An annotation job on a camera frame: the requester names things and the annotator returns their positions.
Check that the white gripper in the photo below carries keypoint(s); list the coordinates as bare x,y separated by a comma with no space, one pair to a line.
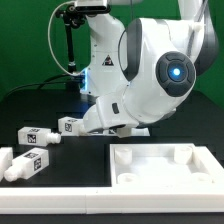
108,112

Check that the white square tabletop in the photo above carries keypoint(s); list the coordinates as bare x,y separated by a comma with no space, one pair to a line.
163,165

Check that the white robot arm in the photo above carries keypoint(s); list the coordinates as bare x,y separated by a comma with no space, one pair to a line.
140,73

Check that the white sheet with tags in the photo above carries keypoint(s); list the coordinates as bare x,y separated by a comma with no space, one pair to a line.
113,132

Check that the white U-shaped obstacle fence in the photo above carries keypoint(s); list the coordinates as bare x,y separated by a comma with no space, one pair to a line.
125,198

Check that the white block at left edge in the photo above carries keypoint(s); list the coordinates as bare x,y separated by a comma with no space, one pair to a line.
6,157

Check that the black camera stand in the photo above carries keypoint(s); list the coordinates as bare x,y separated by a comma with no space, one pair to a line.
72,20

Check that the silver camera on stand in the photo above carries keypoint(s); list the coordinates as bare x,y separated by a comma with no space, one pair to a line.
91,6

